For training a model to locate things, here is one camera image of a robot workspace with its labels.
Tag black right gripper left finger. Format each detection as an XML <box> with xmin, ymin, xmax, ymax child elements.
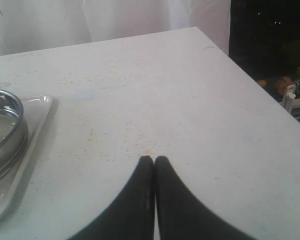
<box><xmin>71</xmin><ymin>156</ymin><xmax>155</xmax><ymax>240</ymax></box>

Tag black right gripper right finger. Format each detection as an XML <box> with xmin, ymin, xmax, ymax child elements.
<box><xmin>154</xmin><ymin>156</ymin><xmax>243</xmax><ymax>240</ymax></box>

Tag round steel sieve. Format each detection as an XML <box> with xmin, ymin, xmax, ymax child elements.
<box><xmin>0</xmin><ymin>89</ymin><xmax>29</xmax><ymax>179</ymax></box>

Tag white square plastic tray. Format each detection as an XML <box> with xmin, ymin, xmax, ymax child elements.
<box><xmin>0</xmin><ymin>94</ymin><xmax>53</xmax><ymax>219</ymax></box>

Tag white rack beside table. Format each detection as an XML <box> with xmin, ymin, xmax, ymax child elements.
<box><xmin>279</xmin><ymin>85</ymin><xmax>300</xmax><ymax>114</ymax></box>

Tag brown plush toy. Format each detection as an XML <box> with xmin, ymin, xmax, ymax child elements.
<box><xmin>256</xmin><ymin>63</ymin><xmax>300</xmax><ymax>100</ymax></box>

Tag white backdrop curtain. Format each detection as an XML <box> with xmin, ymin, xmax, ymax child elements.
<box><xmin>0</xmin><ymin>0</ymin><xmax>231</xmax><ymax>56</ymax></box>

